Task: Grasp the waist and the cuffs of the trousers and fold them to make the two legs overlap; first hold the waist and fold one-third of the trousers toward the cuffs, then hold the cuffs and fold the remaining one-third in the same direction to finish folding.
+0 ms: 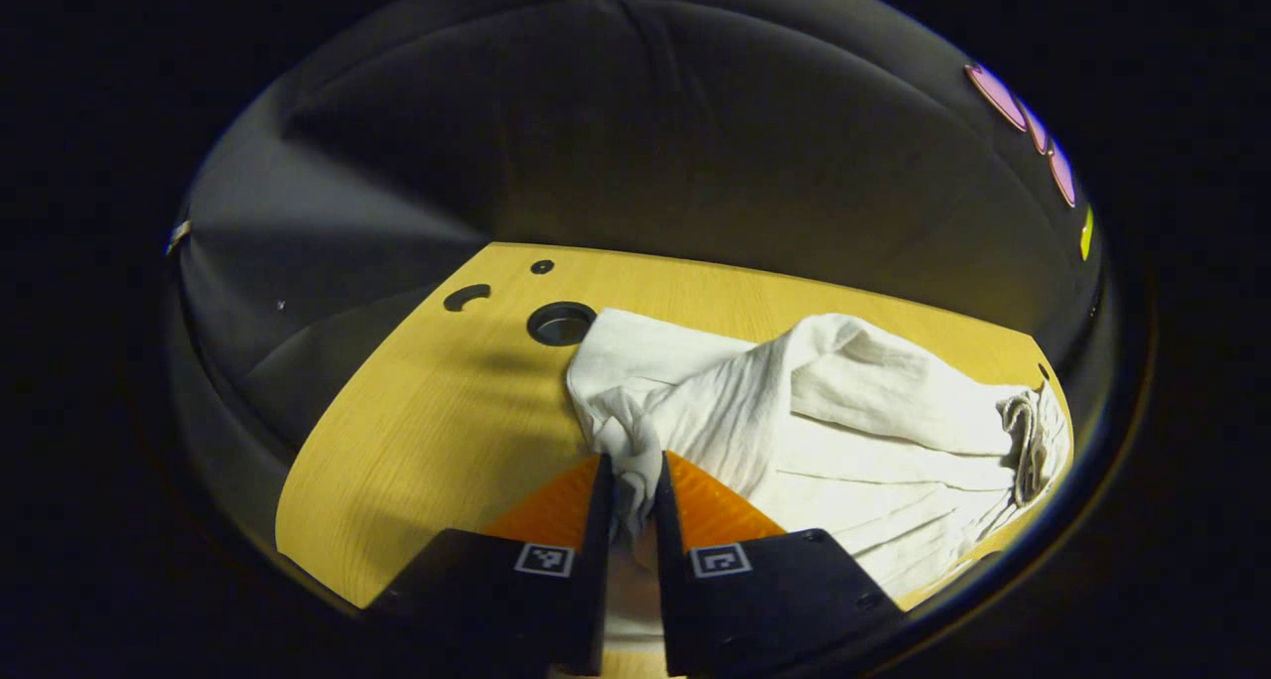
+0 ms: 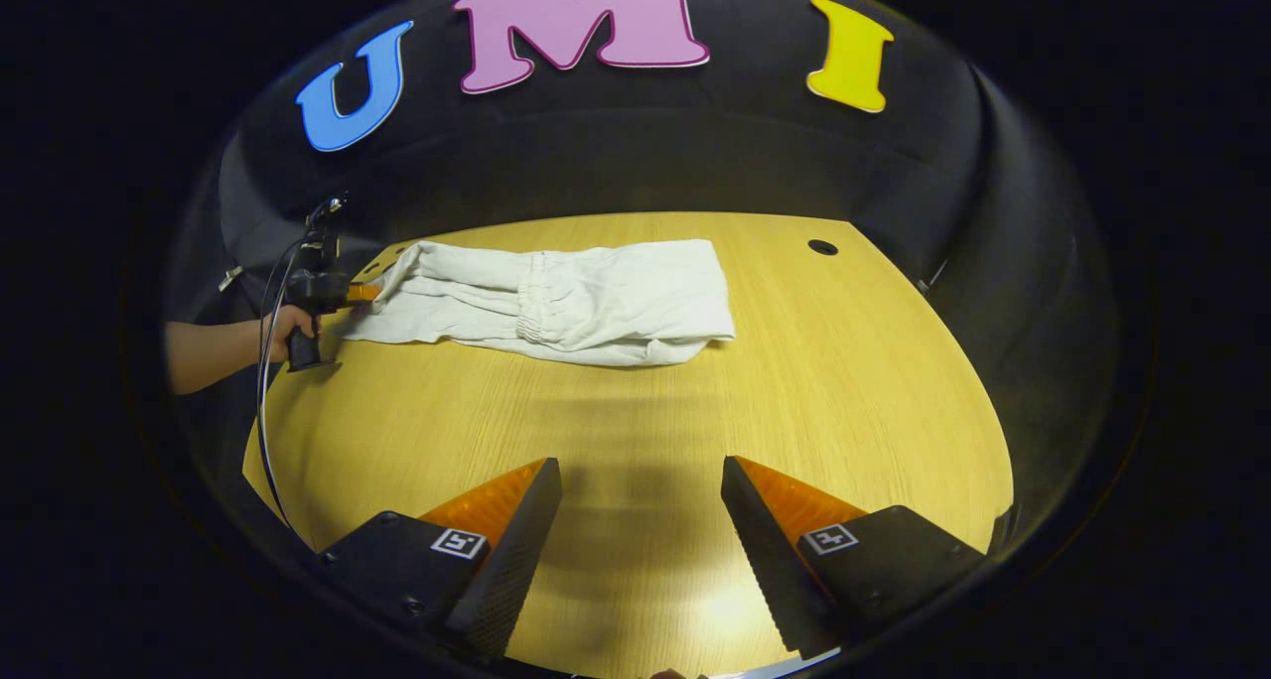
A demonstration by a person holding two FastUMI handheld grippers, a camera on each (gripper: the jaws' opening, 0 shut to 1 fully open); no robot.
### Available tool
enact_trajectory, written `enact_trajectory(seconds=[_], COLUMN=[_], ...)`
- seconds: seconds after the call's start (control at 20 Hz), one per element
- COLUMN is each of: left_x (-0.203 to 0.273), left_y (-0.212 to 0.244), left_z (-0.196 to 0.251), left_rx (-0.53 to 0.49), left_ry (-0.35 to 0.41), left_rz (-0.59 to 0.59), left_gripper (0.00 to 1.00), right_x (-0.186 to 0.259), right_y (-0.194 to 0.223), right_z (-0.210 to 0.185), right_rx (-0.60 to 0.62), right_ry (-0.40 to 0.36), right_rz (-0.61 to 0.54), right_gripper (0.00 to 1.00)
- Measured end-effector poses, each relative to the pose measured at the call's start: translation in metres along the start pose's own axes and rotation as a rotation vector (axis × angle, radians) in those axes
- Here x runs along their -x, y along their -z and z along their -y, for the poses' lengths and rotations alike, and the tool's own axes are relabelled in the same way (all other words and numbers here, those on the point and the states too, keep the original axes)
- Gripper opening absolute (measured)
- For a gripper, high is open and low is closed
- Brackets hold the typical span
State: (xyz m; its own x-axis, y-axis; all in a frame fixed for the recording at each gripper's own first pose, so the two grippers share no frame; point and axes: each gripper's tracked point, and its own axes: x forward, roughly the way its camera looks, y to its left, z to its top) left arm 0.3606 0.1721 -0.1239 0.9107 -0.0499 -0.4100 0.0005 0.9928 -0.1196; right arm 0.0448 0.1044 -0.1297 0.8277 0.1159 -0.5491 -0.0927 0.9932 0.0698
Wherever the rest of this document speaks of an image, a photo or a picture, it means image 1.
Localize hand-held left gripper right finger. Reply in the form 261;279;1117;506
652;451;905;676

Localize white jeans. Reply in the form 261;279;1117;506
566;309;1075;652

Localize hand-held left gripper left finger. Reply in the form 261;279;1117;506
367;453;615;676

